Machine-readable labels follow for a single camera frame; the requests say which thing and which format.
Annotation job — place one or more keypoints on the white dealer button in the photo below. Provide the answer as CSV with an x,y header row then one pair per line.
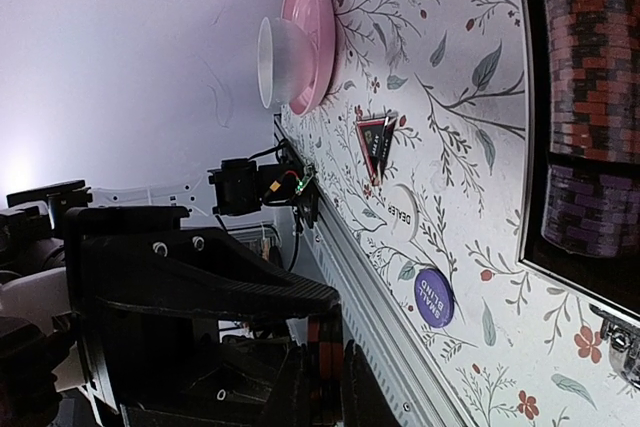
x,y
402,211

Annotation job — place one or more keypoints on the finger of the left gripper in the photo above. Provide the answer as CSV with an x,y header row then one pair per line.
x,y
196,274

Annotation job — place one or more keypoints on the front aluminium rail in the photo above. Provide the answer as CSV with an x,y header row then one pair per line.
x,y
413,384

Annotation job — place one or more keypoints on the white bowl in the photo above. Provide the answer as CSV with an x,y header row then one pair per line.
x,y
286,61

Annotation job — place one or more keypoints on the short chip stack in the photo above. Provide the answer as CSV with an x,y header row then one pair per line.
x,y
326,354

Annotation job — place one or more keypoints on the black triangle button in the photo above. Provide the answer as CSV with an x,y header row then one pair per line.
x,y
375,136

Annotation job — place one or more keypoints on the blue small blind button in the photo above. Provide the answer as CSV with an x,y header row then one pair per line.
x,y
434,297

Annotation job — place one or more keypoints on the aluminium poker case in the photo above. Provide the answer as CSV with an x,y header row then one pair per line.
x,y
609,286

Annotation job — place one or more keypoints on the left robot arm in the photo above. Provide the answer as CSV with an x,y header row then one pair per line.
x,y
40,337

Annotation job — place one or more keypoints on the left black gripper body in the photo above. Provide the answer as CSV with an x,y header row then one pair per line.
x,y
152,370

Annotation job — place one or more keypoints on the chip row in case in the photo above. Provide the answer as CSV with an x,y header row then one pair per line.
x,y
592,194

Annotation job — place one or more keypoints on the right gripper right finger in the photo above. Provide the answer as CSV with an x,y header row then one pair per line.
x,y
363,402

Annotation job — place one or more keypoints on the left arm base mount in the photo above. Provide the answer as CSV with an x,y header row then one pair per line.
x,y
275,177

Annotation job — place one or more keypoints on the pink plate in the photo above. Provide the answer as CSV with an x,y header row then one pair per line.
x,y
316,20

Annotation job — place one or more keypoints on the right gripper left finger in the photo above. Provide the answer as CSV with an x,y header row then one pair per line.
x,y
288,404

